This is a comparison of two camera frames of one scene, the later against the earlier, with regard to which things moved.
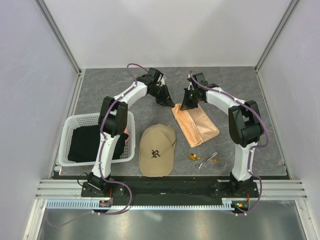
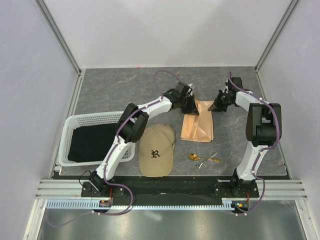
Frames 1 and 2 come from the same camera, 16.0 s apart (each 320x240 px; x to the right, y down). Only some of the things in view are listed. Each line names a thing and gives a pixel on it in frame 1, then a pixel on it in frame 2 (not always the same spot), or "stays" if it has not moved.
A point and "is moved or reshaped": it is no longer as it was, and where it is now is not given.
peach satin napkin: (196, 125) is moved or reshaped
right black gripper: (186, 105) to (216, 106)
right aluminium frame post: (258, 64) stays
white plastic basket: (72, 122) stays
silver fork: (196, 167) stays
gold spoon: (193, 157) stays
